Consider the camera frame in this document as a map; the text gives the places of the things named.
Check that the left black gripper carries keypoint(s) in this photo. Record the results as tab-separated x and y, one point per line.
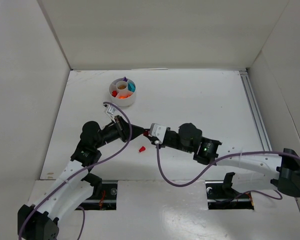
124	128

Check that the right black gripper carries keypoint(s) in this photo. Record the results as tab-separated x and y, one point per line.
154	139

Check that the orange lego brick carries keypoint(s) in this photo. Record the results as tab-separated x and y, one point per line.
124	95

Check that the white round divided container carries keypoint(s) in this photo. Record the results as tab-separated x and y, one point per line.
123	92

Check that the long teal lego brick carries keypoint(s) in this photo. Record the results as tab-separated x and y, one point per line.
131	87

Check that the brown lego plate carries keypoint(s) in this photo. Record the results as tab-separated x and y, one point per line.
121	87

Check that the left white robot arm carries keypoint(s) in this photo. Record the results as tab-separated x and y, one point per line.
76	183

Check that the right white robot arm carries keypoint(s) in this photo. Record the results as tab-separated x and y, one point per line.
267	169

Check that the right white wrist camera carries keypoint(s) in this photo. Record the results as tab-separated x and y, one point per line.
157	133

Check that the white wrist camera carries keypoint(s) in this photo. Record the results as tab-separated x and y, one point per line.
157	133
110	111

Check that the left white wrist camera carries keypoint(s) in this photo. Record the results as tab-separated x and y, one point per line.
110	111

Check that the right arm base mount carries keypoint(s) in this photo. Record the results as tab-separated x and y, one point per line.
221	195

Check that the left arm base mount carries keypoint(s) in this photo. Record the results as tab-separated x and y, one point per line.
104	199

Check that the aluminium rail right side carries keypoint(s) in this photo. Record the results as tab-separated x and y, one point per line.
255	111

